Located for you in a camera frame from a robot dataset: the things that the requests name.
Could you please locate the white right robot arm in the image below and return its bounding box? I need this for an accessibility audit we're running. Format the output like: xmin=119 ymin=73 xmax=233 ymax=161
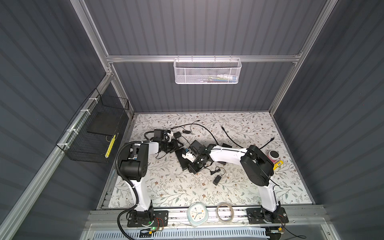
xmin=182 ymin=141 xmax=281 ymax=221

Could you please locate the yellow marker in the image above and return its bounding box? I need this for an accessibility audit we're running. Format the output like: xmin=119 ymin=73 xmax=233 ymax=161
xmin=273 ymin=160 xmax=284 ymax=171

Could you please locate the black foam pad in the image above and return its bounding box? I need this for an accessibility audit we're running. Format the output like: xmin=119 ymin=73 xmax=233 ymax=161
xmin=87 ymin=113 xmax=120 ymax=136

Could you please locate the pink tape roll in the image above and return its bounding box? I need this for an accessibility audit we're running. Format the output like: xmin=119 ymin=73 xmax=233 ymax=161
xmin=267 ymin=150 xmax=280 ymax=163

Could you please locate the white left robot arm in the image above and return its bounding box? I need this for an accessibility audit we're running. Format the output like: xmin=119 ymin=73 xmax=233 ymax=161
xmin=114 ymin=130 xmax=183 ymax=227

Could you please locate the white analog clock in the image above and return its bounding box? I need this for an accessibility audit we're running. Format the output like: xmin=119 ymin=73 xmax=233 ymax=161
xmin=187 ymin=202 xmax=209 ymax=227

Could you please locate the black wire wall basket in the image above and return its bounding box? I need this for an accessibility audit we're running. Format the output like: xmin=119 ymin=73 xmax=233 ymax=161
xmin=57 ymin=90 xmax=130 ymax=164

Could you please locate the black power adapter with cord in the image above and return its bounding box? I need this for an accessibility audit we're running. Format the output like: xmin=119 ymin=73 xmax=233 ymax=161
xmin=166 ymin=120 xmax=200 ymax=140

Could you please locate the clear tape ring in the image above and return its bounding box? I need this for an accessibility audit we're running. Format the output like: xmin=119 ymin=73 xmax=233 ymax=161
xmin=215 ymin=202 xmax=235 ymax=223

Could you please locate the white wire mesh basket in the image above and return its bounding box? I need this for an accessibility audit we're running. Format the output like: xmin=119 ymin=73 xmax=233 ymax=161
xmin=173 ymin=57 xmax=242 ymax=85

